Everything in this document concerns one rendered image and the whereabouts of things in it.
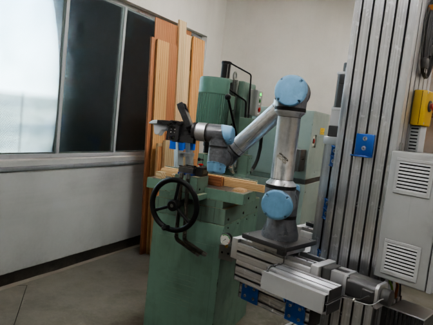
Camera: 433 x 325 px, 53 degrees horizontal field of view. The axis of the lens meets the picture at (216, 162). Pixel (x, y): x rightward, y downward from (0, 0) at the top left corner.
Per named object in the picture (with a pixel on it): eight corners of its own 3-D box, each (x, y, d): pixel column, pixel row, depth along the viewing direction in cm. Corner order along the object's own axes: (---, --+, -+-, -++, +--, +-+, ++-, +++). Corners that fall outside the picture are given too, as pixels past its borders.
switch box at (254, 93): (245, 114, 273) (249, 88, 272) (250, 115, 282) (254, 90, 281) (255, 115, 271) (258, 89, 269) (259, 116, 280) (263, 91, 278)
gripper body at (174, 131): (163, 139, 176) (191, 142, 173) (166, 118, 176) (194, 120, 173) (171, 141, 183) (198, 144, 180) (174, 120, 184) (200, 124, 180)
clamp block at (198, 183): (172, 189, 236) (174, 173, 235) (184, 187, 248) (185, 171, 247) (196, 194, 230) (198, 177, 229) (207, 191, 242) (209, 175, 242)
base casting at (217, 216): (153, 211, 253) (154, 195, 252) (197, 198, 305) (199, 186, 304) (224, 226, 235) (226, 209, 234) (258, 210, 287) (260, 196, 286)
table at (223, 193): (136, 188, 245) (137, 178, 245) (164, 183, 273) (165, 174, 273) (236, 207, 221) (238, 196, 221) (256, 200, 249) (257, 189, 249)
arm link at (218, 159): (230, 172, 181) (232, 146, 180) (221, 175, 170) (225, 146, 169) (212, 169, 183) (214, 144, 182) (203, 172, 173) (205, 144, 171)
